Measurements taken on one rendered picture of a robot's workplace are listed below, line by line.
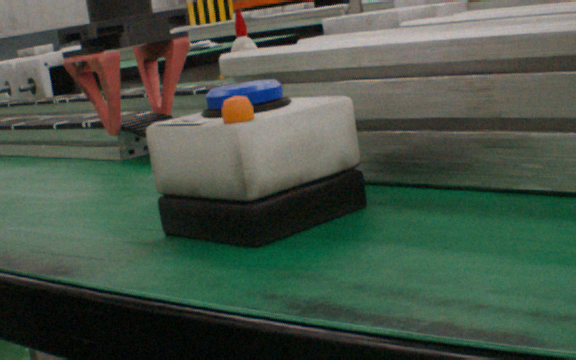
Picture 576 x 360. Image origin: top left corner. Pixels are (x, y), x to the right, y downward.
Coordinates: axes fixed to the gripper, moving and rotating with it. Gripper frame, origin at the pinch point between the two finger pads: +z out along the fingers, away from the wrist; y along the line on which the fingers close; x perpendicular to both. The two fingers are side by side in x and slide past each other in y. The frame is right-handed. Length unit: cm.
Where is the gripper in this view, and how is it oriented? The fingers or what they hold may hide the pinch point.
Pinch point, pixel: (138, 120)
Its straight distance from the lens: 80.7
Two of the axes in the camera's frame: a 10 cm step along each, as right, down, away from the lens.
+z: 1.5, 9.7, 1.8
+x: -6.7, -0.4, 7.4
